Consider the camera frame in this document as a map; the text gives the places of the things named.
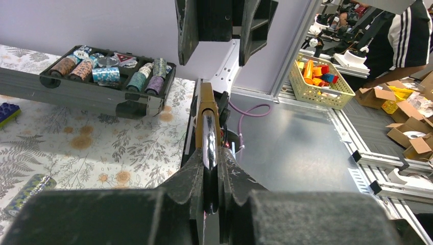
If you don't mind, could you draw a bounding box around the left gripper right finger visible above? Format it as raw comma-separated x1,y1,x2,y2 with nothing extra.
219,149,416,244

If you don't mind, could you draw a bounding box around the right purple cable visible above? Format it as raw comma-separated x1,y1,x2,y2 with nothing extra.
228,101,272,153

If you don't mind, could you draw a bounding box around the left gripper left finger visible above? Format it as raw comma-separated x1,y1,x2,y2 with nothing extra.
2,149,203,244

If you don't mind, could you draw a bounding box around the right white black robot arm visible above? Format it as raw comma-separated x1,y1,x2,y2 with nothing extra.
175,0,278,94

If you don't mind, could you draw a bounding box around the black poker chip case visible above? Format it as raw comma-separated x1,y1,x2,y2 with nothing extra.
1,45,176,119

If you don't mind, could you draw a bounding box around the patterned poker chip roll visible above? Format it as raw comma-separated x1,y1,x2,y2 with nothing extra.
4,174,57,217

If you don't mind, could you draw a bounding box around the person in striped shirt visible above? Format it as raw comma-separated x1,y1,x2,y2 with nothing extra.
362,1,432,88

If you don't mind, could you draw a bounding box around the cardboard boxes pile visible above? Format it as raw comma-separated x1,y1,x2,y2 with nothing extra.
355,72,432,161

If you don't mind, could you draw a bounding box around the brass padlock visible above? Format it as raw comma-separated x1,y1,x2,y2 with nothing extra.
196,82,221,214

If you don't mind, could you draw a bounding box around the floral tablecloth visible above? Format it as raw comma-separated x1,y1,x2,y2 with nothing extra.
0,44,197,237

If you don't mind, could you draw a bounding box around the yellow basket with toys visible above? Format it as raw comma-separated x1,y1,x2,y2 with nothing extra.
288,54,355,110

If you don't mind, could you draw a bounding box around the blue toy brick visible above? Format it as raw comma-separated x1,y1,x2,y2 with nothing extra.
0,103,21,128

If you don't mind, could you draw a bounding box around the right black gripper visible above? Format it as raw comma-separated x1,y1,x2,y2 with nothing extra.
175,0,279,66

